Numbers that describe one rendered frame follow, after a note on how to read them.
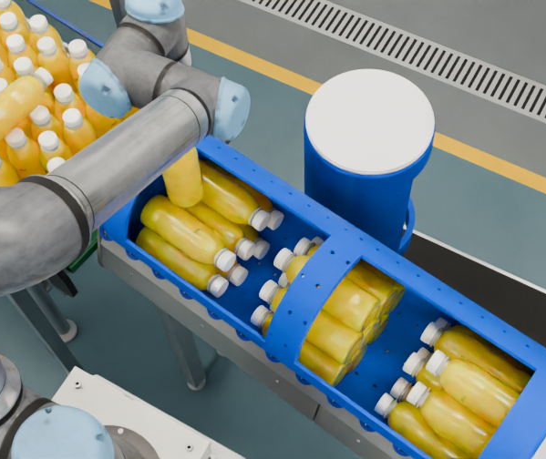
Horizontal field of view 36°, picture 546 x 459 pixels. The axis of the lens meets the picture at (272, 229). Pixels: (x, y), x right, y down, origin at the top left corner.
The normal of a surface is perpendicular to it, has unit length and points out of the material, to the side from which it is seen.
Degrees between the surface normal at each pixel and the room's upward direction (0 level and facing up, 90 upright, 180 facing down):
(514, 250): 0
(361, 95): 0
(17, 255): 56
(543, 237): 0
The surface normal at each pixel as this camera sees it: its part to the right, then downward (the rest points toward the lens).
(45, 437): 0.05, -0.44
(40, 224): 0.64, -0.18
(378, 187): 0.13, 0.87
